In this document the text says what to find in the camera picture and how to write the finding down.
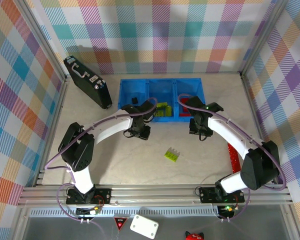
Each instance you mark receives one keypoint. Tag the aluminium side rail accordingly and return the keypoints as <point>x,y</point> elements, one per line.
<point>252,100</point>
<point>56,112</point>

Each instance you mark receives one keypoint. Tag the blue three-compartment bin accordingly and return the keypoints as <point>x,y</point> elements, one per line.
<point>162,90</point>

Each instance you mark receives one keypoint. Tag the red black triangle sign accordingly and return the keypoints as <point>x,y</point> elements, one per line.
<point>120,223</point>

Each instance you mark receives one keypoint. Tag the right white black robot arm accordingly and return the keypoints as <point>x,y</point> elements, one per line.
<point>222,127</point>

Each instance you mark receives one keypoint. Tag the aluminium corner post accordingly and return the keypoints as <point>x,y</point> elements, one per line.
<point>43,37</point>
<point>262,37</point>

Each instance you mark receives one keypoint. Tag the aluminium cross rail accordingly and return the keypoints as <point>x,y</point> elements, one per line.
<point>152,196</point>

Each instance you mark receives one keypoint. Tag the white rectangular box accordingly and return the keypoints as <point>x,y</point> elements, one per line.
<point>143,226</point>

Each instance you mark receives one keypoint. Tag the black lego brick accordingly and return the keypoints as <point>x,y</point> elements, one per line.
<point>135,100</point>

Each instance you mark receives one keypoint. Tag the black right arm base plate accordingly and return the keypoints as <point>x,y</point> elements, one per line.
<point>207,195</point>

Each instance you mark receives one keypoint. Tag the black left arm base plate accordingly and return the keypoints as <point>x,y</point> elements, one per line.
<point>103,196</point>

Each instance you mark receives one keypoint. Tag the red black small object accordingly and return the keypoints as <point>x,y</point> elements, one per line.
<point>195,236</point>

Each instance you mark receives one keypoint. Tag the red glitter tube silver cap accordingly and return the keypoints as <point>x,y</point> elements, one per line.
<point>233,157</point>

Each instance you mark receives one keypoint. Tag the small controller circuit board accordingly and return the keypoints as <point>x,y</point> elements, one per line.
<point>227,209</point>
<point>95,210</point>

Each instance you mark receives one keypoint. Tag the grey perforated strip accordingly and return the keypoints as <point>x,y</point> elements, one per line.
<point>165,212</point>

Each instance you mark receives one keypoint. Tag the black briefcase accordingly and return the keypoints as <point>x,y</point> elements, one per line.
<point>95,95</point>

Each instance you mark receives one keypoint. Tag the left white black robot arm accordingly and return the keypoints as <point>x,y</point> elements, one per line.
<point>110,125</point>

